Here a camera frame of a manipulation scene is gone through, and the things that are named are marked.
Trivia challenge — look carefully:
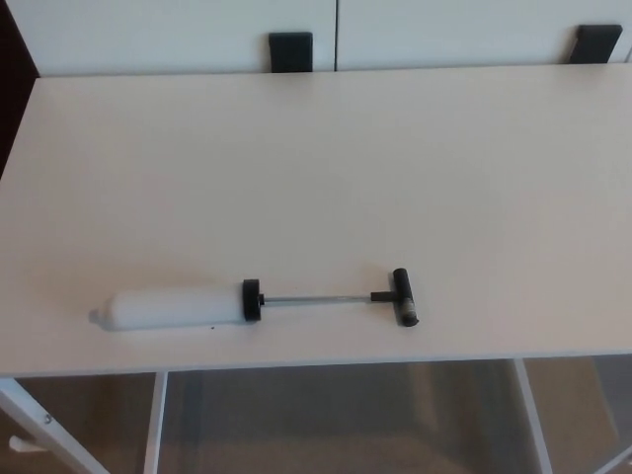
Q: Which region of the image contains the white air pump black handle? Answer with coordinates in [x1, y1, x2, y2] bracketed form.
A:
[88, 268, 421, 333]

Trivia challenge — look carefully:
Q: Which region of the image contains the white desk leg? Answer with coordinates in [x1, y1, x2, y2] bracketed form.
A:
[143, 370, 170, 474]
[512, 358, 550, 474]

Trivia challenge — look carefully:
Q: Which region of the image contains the white cabinet door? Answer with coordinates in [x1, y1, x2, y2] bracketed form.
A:
[19, 0, 339, 78]
[337, 0, 632, 70]

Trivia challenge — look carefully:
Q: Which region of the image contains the white slanted bar with screw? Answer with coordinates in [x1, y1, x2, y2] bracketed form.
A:
[0, 378, 103, 474]

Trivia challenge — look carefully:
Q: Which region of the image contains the black bracket right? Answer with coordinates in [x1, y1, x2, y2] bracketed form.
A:
[567, 24, 623, 65]

